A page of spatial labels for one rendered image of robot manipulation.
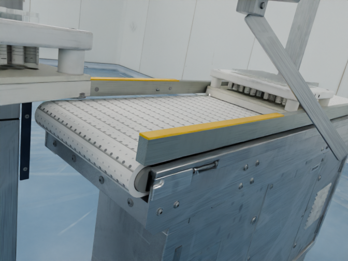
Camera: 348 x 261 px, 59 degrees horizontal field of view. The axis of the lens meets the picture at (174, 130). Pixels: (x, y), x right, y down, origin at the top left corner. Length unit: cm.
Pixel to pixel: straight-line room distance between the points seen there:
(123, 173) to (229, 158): 18
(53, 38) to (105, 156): 16
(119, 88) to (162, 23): 495
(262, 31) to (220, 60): 411
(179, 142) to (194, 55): 456
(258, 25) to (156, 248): 39
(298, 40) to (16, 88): 117
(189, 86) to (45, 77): 51
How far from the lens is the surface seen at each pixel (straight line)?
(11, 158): 60
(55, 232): 160
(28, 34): 30
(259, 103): 75
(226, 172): 50
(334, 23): 384
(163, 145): 35
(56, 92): 33
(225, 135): 45
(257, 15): 46
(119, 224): 63
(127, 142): 41
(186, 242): 62
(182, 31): 517
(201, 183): 45
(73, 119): 48
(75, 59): 35
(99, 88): 61
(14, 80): 30
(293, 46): 135
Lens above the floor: 98
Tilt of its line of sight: 18 degrees down
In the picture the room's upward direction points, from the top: 11 degrees clockwise
